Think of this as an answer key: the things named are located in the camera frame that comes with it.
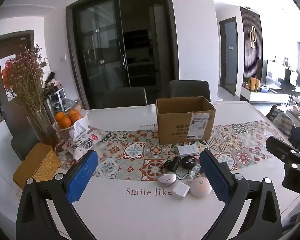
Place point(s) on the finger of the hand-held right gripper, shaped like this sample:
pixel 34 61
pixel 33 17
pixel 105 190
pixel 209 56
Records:
pixel 280 145

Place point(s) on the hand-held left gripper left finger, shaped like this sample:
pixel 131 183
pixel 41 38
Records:
pixel 82 177

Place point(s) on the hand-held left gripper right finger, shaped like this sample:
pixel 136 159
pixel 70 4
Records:
pixel 215 177

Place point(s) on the pale pink round device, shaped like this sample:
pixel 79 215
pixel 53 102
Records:
pixel 201 187

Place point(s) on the white square charger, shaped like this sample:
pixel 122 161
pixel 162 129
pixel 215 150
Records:
pixel 180 190

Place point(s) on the silver round device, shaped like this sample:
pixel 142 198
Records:
pixel 166 179

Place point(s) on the brown cardboard box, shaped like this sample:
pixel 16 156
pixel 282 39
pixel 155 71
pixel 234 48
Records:
pixel 175 130

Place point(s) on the chair with patterned cushion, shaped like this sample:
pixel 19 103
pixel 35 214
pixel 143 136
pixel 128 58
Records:
pixel 282 120

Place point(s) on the black round device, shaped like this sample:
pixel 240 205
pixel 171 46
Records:
pixel 188 161

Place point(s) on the floral tissue cover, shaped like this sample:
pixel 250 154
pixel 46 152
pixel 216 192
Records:
pixel 82 140

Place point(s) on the white multi-port power strip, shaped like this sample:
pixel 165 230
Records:
pixel 187 150

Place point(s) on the black power adapter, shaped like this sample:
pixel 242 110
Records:
pixel 175 163

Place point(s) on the white fruit basket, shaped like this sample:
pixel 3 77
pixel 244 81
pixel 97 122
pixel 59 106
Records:
pixel 62 133

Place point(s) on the yellow woven box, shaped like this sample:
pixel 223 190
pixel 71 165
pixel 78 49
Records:
pixel 35 162

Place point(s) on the white low cabinet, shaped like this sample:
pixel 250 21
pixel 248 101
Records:
pixel 262 96

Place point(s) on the orange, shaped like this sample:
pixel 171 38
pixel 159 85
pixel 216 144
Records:
pixel 76 116
pixel 65 123
pixel 60 116

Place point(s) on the patterned printed tablecloth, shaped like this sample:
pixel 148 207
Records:
pixel 140 152

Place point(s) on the glass vase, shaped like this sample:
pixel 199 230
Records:
pixel 42 127

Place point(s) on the television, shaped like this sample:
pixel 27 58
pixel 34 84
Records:
pixel 275 72

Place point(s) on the white cubby shelf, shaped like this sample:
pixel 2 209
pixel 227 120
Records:
pixel 57 100

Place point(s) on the dark framed room door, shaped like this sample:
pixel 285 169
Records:
pixel 228 55

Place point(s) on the dried flower bouquet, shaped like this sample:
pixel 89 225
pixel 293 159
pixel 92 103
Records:
pixel 25 80

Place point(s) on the red door decoration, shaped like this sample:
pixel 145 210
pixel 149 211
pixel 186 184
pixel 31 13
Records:
pixel 7 72

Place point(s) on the dark glass sliding door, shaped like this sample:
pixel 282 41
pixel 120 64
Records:
pixel 110 50

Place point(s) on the dark slatted wall panel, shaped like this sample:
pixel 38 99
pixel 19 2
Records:
pixel 243 55

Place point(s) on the gold wall ornament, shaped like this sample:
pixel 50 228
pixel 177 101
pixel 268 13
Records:
pixel 252 37

